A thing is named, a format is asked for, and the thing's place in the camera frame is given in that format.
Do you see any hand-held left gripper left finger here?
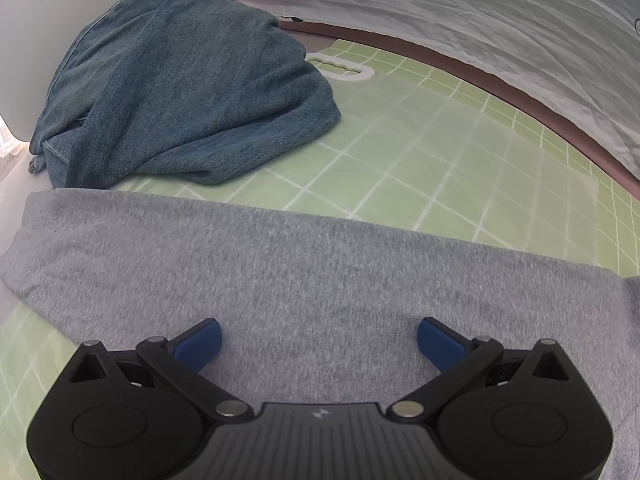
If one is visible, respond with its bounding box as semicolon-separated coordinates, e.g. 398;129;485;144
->
55;317;251;421

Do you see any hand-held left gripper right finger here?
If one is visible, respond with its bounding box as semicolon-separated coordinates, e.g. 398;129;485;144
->
387;317;586;420

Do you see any grey t-shirt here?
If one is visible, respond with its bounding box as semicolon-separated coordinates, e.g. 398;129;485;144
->
0;187;640;480

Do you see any green grid mat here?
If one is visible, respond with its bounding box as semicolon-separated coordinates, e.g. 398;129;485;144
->
0;37;640;480

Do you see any blue denim garment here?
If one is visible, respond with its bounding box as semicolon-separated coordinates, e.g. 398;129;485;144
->
27;0;343;191

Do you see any carrot printed white sheet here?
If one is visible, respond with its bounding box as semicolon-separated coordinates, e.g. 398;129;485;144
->
186;0;640;182

